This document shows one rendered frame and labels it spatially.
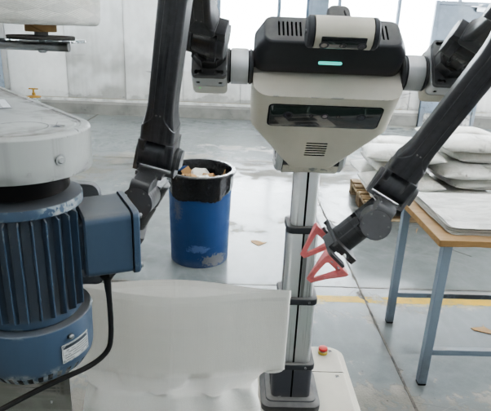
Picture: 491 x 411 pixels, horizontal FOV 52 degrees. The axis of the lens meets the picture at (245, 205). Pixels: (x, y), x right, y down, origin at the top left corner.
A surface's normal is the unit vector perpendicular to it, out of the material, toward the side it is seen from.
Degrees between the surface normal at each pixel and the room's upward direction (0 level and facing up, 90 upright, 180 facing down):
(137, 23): 90
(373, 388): 0
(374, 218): 82
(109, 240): 90
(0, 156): 90
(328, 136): 130
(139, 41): 90
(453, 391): 0
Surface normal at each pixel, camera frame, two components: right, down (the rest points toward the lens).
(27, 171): 0.49, 0.31
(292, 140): -0.01, 0.86
